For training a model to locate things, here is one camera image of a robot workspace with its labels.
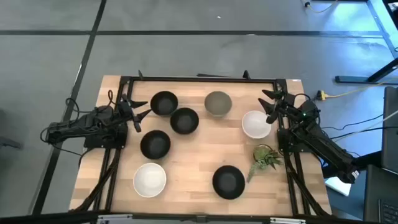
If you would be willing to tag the small green potted succulent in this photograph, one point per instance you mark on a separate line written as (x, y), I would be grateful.
(264, 155)

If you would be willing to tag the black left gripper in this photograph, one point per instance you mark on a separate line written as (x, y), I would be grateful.
(127, 110)

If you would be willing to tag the white paper sheet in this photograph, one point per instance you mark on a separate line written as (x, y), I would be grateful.
(339, 186)

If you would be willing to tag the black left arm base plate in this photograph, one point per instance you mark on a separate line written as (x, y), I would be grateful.
(105, 143)

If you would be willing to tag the black bowl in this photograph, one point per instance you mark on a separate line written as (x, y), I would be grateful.
(163, 103)
(228, 182)
(155, 144)
(184, 120)

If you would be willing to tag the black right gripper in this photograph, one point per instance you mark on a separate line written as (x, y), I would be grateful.
(286, 104)

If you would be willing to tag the yellow power plug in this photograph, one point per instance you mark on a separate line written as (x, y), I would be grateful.
(321, 95)

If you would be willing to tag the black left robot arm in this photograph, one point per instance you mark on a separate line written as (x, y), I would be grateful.
(77, 125)

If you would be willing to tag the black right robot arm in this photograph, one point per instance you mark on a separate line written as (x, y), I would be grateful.
(326, 146)

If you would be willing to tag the black keyboard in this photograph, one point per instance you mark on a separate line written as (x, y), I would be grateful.
(388, 212)

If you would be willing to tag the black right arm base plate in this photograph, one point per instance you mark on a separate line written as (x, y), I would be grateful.
(284, 147)

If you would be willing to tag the black aluminium table frame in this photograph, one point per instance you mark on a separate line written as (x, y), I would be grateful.
(202, 80)

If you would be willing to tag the dark monitor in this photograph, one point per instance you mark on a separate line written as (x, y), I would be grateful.
(391, 130)

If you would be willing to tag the white bowl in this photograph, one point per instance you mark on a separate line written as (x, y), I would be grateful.
(149, 180)
(256, 124)

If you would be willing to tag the black desk leg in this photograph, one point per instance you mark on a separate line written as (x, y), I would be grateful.
(367, 78)

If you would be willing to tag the grey bowl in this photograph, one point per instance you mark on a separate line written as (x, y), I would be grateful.
(218, 104)

